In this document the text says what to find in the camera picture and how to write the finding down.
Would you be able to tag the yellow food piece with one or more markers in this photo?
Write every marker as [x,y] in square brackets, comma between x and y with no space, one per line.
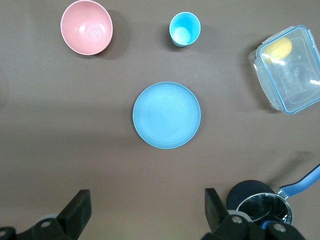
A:
[278,48]

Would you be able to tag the blue plate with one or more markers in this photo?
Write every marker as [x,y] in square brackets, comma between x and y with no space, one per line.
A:
[166,115]

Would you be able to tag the clear plastic container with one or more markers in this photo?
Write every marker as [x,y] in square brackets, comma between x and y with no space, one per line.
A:
[295,82]

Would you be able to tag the pink bowl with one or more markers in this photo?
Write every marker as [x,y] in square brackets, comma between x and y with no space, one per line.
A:
[86,27]

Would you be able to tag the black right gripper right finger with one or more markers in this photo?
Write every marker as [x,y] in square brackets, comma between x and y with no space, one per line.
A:
[217,212]

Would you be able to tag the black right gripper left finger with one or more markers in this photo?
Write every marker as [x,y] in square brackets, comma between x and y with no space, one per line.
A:
[75,215]

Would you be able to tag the blue cup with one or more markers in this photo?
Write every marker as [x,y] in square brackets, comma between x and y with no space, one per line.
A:
[185,27]

